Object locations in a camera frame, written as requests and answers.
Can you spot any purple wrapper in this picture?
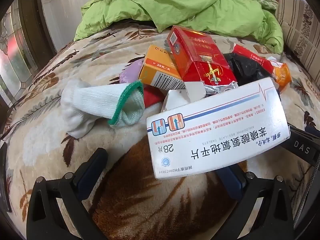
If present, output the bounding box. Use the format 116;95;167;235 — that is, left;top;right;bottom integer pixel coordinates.
119;59;145;84

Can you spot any red and white box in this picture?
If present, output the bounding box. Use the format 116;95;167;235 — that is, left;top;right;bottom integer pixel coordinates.
231;44;275;74

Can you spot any green quilt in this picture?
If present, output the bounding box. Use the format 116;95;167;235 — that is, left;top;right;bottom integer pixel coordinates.
74;0;284;54

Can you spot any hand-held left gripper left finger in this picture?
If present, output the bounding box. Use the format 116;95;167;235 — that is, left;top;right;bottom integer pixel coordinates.
26;148;108;240

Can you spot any leaf print blanket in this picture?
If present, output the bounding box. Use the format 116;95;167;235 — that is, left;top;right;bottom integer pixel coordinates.
5;24;320;240

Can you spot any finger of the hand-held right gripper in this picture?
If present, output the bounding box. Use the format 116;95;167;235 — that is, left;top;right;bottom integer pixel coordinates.
287;123;320;147

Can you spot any patterned glass door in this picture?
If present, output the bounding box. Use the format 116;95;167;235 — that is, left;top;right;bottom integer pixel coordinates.
0;2;40;100

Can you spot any orange medicine box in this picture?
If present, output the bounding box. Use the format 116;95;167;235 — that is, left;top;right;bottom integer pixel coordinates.
138;44;206;105

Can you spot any white medicine box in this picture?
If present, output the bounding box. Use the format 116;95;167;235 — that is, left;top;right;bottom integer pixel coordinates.
146;77;291;180

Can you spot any orange plastic packet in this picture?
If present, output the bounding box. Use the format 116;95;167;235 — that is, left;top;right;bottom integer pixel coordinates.
266;56;292;92

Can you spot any red cigarette pack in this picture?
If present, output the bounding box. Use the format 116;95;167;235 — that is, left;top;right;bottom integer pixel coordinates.
167;25;237;94

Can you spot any striped floral cushion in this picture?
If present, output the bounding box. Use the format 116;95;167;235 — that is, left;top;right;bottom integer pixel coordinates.
275;0;320;67

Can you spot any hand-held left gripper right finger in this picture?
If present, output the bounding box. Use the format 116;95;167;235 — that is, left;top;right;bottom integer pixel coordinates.
216;166;294;240

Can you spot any black plastic bag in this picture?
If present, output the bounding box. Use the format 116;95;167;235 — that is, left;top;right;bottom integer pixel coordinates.
224;53;260;87

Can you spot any red wrapper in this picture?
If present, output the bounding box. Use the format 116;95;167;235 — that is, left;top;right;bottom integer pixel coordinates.
143;86;167;108

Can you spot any white knit glove green cuff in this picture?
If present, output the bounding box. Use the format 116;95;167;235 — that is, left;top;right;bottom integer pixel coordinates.
61;78;145;139

